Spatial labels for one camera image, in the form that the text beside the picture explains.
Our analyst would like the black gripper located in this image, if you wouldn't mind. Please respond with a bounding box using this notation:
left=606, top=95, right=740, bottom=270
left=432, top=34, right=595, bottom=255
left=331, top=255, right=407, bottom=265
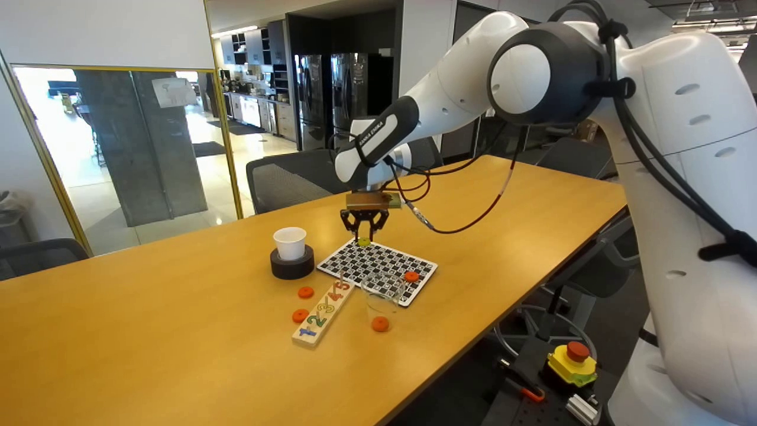
left=342, top=192, right=391, bottom=241

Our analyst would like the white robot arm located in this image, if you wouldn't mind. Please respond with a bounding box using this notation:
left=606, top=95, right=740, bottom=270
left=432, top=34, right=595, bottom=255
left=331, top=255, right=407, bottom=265
left=335, top=0, right=757, bottom=426

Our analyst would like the white paper cup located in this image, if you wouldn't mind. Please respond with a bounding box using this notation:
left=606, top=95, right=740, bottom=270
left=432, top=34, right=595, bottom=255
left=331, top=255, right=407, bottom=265
left=273, top=228, right=309, bottom=261

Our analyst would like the checkered marker calibration board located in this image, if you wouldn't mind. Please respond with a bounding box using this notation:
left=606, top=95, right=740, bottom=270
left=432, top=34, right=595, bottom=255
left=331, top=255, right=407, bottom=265
left=318, top=241, right=439, bottom=307

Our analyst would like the black tape roll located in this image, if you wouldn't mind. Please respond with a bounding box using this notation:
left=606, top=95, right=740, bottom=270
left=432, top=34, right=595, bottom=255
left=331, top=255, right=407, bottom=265
left=270, top=248, right=316, bottom=278

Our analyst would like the black office chair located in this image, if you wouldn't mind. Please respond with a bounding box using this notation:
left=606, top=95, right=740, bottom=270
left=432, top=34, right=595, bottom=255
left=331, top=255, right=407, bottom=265
left=246, top=148, right=345, bottom=212

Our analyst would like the wooden number peg board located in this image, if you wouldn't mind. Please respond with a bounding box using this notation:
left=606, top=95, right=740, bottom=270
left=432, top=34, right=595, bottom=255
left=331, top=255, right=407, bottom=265
left=291, top=282, right=356, bottom=346

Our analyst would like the yellow red emergency stop button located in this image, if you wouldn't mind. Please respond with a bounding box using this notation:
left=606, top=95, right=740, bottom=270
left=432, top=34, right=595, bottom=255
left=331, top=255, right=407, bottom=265
left=548, top=341, right=597, bottom=389

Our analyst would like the red handled tool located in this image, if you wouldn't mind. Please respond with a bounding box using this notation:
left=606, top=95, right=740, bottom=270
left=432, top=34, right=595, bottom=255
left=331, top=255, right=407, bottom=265
left=504, top=379, right=548, bottom=404

